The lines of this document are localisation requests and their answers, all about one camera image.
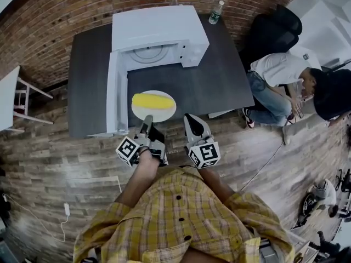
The black metal stand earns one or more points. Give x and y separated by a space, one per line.
344 181

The black office chair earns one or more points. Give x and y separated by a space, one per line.
274 34

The dark table with white legs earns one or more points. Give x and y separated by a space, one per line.
214 86

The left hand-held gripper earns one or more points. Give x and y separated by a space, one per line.
156 144

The white desk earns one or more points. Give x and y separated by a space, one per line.
315 37

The white side table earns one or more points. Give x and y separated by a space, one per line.
6 97

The person's left forearm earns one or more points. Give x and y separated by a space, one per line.
140 179

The person's right forearm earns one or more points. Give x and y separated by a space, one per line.
216 185

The white round plate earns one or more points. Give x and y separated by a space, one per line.
164 115

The clear bottle with dark label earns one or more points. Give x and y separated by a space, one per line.
175 0

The yellow corn cob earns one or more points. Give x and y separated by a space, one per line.
153 100

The yellow plaid shirt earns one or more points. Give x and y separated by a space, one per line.
170 223

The grey backpack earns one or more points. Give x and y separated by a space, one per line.
326 193

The red box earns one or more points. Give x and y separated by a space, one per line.
19 109

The white microwave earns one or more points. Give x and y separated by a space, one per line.
156 26

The clear bottle with green label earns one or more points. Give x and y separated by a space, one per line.
215 14

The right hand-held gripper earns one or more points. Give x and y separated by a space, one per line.
204 153

